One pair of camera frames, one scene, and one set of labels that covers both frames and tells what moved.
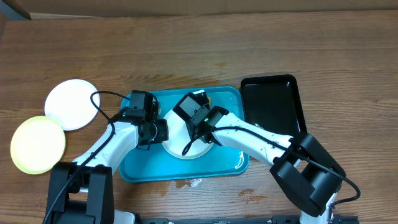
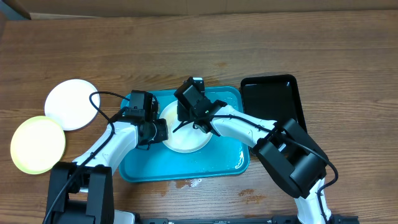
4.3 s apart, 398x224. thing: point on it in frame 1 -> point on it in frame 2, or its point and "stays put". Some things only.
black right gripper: [194, 130] -> [187, 117]
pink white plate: [70, 102] stays put
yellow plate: [38, 144] stays put
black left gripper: [163, 135] stays put
